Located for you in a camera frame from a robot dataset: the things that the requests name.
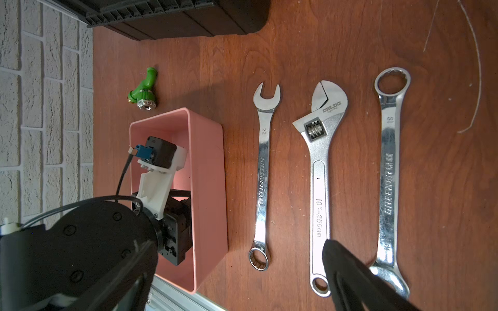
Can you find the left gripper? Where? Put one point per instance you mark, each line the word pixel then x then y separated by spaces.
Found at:
pixel 177 230

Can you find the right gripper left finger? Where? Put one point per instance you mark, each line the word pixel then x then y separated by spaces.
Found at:
pixel 106 274

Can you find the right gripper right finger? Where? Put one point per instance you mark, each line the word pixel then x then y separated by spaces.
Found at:
pixel 353 286

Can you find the pink plastic storage box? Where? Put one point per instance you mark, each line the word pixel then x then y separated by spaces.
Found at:
pixel 204 175

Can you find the large combination wrench 22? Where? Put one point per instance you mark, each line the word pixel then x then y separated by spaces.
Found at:
pixel 266 107

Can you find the adjustable wrench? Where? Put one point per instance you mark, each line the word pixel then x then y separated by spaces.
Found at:
pixel 328 107

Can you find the large combination wrench 19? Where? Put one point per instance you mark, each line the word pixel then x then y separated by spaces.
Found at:
pixel 385 265

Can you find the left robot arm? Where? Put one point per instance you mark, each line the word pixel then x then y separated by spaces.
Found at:
pixel 29 251

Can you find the black plastic toolbox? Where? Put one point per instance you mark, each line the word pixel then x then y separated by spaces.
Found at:
pixel 162 19

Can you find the aluminium front rail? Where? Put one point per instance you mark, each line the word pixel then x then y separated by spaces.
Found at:
pixel 164 296

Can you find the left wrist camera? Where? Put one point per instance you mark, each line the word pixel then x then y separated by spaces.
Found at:
pixel 159 160

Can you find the green hose nozzle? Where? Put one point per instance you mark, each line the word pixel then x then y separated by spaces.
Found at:
pixel 143 96

